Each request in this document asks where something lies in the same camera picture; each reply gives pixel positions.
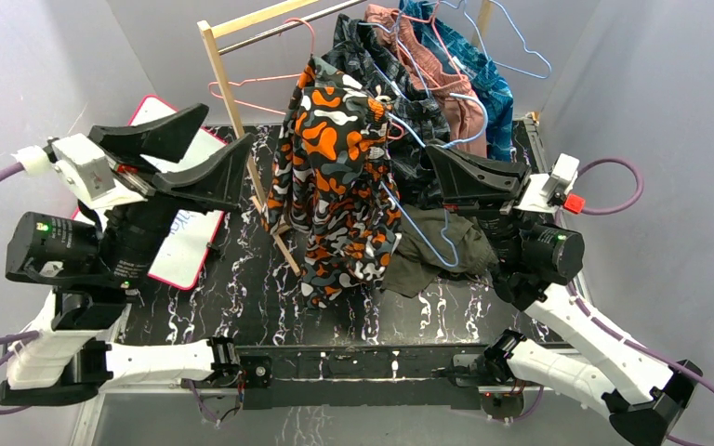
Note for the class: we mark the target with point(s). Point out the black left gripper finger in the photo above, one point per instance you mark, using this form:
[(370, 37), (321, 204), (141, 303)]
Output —
[(166, 138), (213, 185)]

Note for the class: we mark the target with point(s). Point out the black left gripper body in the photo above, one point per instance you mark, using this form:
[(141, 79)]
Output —
[(140, 177)]

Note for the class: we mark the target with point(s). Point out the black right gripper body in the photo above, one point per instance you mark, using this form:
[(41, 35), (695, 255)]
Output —
[(488, 207)]

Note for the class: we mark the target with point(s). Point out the orange camouflage shorts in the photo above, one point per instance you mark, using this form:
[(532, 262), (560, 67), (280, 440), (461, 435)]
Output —
[(332, 181)]

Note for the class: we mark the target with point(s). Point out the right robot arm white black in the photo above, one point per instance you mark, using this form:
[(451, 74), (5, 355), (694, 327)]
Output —
[(641, 397)]

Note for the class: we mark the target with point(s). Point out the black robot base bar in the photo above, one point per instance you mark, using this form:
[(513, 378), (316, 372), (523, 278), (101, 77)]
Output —
[(376, 376)]

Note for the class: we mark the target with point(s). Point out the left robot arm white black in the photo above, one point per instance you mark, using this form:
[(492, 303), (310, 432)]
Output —
[(94, 267)]

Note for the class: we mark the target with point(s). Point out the olive green shorts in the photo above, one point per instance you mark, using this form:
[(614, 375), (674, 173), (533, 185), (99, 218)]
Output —
[(436, 241)]

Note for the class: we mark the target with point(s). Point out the dark leaf-pattern shorts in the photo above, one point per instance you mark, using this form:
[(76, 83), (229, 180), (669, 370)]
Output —
[(357, 52)]

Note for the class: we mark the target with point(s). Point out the pink hanger holding shorts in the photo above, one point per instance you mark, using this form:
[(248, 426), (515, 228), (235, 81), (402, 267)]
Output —
[(421, 14)]

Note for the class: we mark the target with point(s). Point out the pink shorts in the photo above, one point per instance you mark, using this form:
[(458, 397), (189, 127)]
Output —
[(453, 92)]

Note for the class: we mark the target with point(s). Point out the teal patterned shorts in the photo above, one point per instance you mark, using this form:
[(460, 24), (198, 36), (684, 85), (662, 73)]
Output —
[(491, 89)]

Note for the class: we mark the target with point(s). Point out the metal rack rod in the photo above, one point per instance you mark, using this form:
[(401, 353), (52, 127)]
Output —
[(270, 13)]

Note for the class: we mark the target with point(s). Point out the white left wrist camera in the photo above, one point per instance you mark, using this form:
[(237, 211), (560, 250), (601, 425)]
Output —
[(83, 167)]

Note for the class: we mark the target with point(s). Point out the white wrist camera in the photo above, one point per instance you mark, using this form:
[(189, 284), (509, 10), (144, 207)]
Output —
[(552, 192), (83, 167)]

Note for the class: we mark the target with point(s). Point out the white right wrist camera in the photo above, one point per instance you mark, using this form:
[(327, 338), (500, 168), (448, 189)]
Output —
[(552, 192)]

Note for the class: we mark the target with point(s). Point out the wooden clothes rack frame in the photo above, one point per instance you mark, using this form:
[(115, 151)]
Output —
[(233, 111)]

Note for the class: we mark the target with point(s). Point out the pink wire hanger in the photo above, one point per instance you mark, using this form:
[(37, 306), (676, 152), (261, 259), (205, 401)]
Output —
[(217, 91)]

